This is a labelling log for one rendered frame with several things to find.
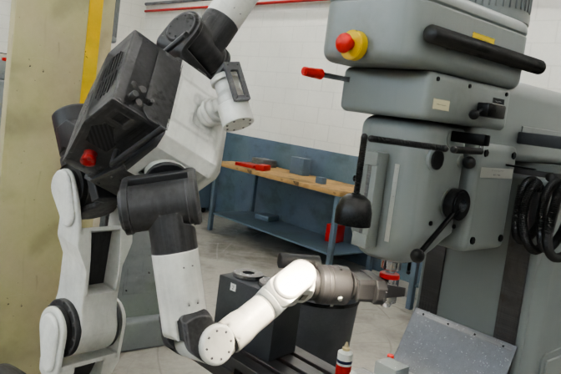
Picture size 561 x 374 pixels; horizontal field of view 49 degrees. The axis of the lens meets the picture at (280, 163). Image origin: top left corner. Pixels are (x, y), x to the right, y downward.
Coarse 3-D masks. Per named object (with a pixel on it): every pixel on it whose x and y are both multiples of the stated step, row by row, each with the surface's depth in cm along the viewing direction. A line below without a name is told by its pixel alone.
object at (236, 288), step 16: (240, 272) 179; (256, 272) 181; (224, 288) 178; (240, 288) 174; (256, 288) 170; (224, 304) 178; (240, 304) 174; (288, 320) 171; (256, 336) 170; (272, 336) 167; (288, 336) 173; (256, 352) 170; (272, 352) 168; (288, 352) 174
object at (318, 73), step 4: (304, 68) 129; (308, 68) 129; (312, 68) 130; (316, 68) 131; (320, 68) 132; (304, 72) 129; (308, 72) 129; (312, 72) 129; (316, 72) 130; (320, 72) 131; (324, 72) 132; (308, 76) 130; (312, 76) 130; (316, 76) 131; (320, 76) 131; (324, 76) 133; (328, 76) 133; (332, 76) 134; (336, 76) 135; (340, 76) 136; (344, 76) 137; (340, 80) 137; (344, 80) 137; (348, 80) 138
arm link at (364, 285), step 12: (336, 276) 136; (348, 276) 136; (360, 276) 140; (372, 276) 140; (336, 288) 135; (348, 288) 136; (360, 288) 137; (372, 288) 137; (384, 288) 137; (336, 300) 136; (348, 300) 137; (360, 300) 137; (372, 300) 138; (384, 300) 136
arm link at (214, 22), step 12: (216, 12) 143; (204, 24) 140; (216, 24) 143; (228, 24) 144; (204, 36) 139; (216, 36) 143; (228, 36) 145; (192, 48) 139; (204, 48) 140; (216, 48) 143; (204, 60) 142; (216, 60) 144
